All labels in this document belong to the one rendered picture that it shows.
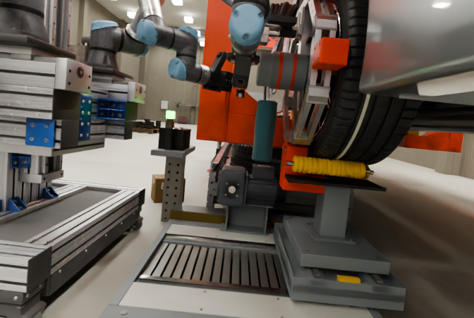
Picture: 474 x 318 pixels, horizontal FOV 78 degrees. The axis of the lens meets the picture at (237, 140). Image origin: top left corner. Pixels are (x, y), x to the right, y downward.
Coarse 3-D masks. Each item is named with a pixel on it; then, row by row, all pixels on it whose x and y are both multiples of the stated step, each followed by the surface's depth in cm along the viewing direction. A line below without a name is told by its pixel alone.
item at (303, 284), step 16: (288, 240) 127; (288, 256) 112; (288, 272) 99; (304, 272) 99; (320, 272) 97; (336, 272) 103; (352, 272) 104; (288, 288) 97; (304, 288) 93; (320, 288) 93; (336, 288) 92; (352, 288) 92; (368, 288) 92; (384, 288) 92; (400, 288) 92; (336, 304) 93; (352, 304) 93; (368, 304) 93; (384, 304) 93; (400, 304) 93
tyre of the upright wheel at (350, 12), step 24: (336, 0) 96; (360, 0) 84; (360, 24) 80; (360, 48) 80; (360, 72) 80; (336, 96) 86; (360, 96) 83; (384, 96) 82; (336, 120) 87; (384, 120) 86; (408, 120) 85; (312, 144) 109; (336, 144) 93; (360, 144) 92; (384, 144) 92
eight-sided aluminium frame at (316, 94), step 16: (304, 0) 109; (320, 0) 99; (320, 16) 86; (336, 16) 87; (320, 32) 85; (304, 96) 91; (320, 96) 87; (304, 112) 92; (320, 112) 91; (288, 128) 125; (304, 144) 103
